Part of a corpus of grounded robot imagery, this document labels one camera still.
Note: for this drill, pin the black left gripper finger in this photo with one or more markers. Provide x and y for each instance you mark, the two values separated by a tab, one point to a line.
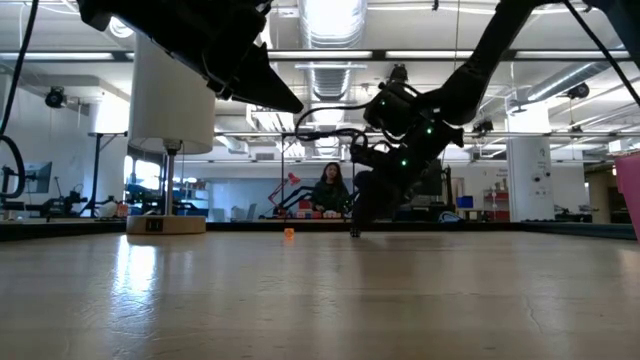
265	85

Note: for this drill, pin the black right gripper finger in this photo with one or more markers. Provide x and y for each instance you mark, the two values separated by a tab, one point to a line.
382	200
360	200

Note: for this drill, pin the small orange translucent die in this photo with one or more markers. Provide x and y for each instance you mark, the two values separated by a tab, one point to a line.
289	233

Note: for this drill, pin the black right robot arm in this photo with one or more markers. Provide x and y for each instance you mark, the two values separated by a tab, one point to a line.
480	65

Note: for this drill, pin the black computer monitor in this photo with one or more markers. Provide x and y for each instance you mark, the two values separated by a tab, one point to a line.
435	180

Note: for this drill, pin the red desk lamp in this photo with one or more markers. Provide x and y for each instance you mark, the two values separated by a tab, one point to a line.
292	179

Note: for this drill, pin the black ceiling spotlight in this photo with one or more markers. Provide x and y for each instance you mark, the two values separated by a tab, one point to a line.
579	91
483	126
55	98

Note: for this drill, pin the white shade table lamp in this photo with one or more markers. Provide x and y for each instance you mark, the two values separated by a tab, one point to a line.
170	110

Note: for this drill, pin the blue storage box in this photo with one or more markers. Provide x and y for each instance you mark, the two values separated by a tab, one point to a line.
464	202

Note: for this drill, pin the long horizontal light bar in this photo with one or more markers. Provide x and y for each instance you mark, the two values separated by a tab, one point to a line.
350	55

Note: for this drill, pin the small grey monitor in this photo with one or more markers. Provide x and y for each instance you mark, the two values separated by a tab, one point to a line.
42	176

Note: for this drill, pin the pink plastic bin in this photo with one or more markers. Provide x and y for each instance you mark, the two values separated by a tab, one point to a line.
630	200

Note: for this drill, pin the black hanging camera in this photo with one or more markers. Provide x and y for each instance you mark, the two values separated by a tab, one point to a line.
398	73

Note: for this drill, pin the thin black frame stand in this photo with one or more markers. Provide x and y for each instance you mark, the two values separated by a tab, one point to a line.
283	170

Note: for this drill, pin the silver ceiling duct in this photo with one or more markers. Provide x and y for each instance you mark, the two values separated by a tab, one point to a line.
555	85
330	30

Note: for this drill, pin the black aluminium table frame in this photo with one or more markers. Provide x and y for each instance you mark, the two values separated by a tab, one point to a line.
500	226

